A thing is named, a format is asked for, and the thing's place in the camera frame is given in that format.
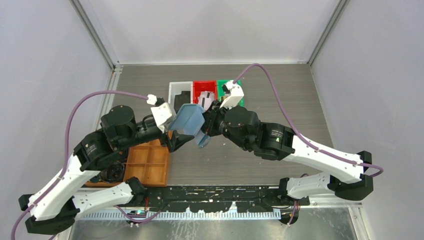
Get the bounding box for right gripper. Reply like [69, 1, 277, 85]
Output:
[193, 100, 251, 151]

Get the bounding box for blue card holder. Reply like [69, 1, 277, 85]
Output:
[168, 103, 211, 148]

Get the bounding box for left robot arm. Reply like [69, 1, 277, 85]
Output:
[18, 103, 195, 235]

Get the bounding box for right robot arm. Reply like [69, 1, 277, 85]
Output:
[201, 101, 374, 206]

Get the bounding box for white cards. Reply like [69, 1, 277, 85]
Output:
[197, 91, 216, 111]

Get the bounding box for black cards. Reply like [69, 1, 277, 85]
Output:
[174, 91, 191, 112]

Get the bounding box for green plastic bin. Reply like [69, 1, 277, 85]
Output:
[216, 80, 244, 109]

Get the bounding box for red plastic bin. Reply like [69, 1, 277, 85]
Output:
[192, 80, 218, 104]

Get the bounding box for wooden compartment tray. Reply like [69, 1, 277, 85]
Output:
[85, 130, 171, 188]

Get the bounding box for white plastic bin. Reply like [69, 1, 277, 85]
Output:
[168, 81, 193, 113]

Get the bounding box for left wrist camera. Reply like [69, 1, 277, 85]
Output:
[146, 94, 176, 133]

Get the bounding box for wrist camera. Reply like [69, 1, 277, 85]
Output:
[146, 94, 176, 133]
[219, 80, 244, 109]

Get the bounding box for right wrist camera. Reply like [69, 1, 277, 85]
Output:
[219, 80, 244, 109]

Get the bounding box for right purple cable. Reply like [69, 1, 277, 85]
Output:
[233, 63, 384, 227]

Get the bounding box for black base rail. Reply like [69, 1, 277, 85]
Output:
[119, 185, 294, 213]

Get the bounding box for black straps bundle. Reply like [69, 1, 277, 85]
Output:
[91, 163, 125, 185]

